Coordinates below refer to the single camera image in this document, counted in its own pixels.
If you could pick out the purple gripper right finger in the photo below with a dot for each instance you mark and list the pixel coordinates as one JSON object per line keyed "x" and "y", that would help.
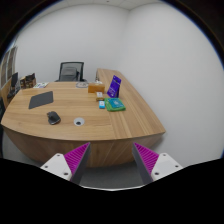
{"x": 151, "y": 165}

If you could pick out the grey mesh office chair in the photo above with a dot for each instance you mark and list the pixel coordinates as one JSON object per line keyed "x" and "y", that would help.
{"x": 71, "y": 71}

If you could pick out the small beige box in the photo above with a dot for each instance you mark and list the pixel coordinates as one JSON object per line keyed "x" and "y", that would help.
{"x": 99, "y": 96}

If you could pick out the dark grey computer mouse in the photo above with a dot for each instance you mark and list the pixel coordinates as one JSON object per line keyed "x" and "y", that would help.
{"x": 53, "y": 118}

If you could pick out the brown cardboard box stack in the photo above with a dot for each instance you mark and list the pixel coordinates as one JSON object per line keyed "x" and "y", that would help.
{"x": 28, "y": 81}

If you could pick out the small blue white box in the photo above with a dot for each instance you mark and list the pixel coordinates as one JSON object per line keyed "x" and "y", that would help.
{"x": 101, "y": 105}

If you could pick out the orange cardboard box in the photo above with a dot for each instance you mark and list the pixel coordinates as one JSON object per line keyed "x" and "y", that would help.
{"x": 96, "y": 87}

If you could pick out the colourful printed sheet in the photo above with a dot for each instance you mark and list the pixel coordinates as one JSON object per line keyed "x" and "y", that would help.
{"x": 41, "y": 85}

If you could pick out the wooden office desk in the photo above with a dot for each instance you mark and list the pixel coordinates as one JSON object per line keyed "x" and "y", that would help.
{"x": 111, "y": 134}

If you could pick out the wooden wall shelf cabinet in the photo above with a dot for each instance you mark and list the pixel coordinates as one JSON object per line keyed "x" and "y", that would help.
{"x": 7, "y": 69}

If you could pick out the purple standing card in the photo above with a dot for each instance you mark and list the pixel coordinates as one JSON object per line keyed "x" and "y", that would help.
{"x": 114, "y": 87}

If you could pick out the dark grey mouse pad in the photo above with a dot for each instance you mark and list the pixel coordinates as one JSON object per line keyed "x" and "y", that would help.
{"x": 41, "y": 99}

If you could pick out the black side chair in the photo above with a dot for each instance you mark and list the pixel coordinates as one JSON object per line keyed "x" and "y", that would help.
{"x": 14, "y": 88}

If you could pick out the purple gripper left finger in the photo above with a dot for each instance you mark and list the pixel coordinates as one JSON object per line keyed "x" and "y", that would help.
{"x": 69, "y": 166}

